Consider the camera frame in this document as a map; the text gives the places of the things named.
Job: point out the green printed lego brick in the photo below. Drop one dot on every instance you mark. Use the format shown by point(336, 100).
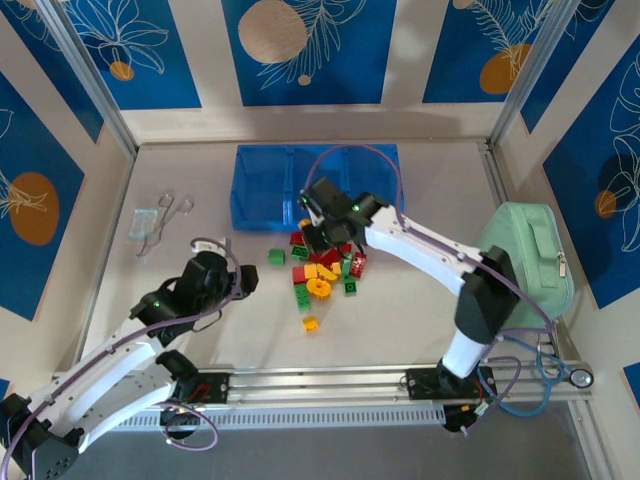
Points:
point(299, 251)

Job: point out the yellow round lego gear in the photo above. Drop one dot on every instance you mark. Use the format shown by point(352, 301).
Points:
point(318, 288)

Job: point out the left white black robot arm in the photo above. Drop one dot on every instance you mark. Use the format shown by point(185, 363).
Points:
point(125, 395)

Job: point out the red printed lego brick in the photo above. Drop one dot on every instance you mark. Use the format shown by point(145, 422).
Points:
point(359, 264)

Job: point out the metal surgical forceps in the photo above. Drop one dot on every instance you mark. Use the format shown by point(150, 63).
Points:
point(161, 225)

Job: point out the small clear plastic packet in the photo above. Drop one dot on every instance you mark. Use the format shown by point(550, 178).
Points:
point(144, 222)

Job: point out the mint green zipper pouch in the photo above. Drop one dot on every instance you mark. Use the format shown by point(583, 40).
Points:
point(530, 260)

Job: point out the black controller box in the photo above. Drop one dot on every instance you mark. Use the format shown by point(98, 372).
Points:
point(455, 420)

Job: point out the blue tube stethoscope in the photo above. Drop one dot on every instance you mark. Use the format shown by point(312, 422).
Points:
point(581, 378)

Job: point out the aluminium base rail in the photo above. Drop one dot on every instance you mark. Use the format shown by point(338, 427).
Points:
point(325, 385)

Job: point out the aluminium frame post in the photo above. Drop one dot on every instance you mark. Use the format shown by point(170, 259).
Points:
point(532, 75)
point(94, 80)

